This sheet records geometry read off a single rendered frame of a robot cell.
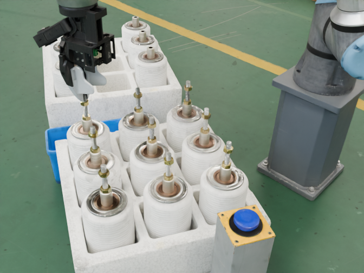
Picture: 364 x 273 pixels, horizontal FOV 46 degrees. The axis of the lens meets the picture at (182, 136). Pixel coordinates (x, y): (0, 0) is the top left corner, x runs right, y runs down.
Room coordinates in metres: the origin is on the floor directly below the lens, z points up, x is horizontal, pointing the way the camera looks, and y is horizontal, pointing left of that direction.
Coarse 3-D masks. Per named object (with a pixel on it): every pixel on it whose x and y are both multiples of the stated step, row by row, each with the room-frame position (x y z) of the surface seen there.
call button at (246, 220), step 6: (240, 210) 0.48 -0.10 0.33; (246, 210) 0.48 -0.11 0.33; (234, 216) 0.47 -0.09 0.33; (240, 216) 0.47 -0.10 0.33; (246, 216) 0.47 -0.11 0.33; (252, 216) 0.47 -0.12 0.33; (258, 216) 0.47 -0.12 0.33; (234, 222) 0.46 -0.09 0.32; (240, 222) 0.45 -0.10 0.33; (246, 222) 0.45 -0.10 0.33; (252, 222) 0.45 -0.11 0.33; (258, 222) 0.46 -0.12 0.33; (240, 228) 0.45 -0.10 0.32; (246, 228) 0.44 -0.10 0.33; (252, 228) 0.45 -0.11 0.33
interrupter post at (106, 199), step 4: (100, 192) 0.56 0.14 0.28; (100, 196) 0.56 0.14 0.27; (104, 196) 0.55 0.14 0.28; (108, 196) 0.55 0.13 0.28; (112, 196) 0.56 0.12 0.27; (104, 200) 0.55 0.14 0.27; (108, 200) 0.55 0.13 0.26; (112, 200) 0.56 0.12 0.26; (104, 204) 0.55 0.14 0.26; (108, 204) 0.55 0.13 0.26
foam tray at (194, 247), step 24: (72, 192) 0.65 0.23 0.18; (72, 216) 0.59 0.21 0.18; (192, 216) 0.61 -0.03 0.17; (264, 216) 0.61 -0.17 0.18; (72, 240) 0.53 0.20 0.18; (144, 240) 0.53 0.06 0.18; (168, 240) 0.54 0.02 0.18; (192, 240) 0.54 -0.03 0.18; (96, 264) 0.48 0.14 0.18; (120, 264) 0.49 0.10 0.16; (144, 264) 0.51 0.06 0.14; (168, 264) 0.52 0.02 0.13; (192, 264) 0.54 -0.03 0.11
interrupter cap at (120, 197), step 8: (96, 192) 0.58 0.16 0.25; (112, 192) 0.58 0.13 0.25; (120, 192) 0.58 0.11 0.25; (88, 200) 0.56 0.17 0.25; (96, 200) 0.56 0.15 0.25; (120, 200) 0.56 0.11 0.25; (88, 208) 0.54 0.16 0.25; (96, 208) 0.54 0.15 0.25; (104, 208) 0.55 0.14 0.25; (112, 208) 0.54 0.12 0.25; (120, 208) 0.54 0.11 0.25; (104, 216) 0.52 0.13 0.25; (112, 216) 0.53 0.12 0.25
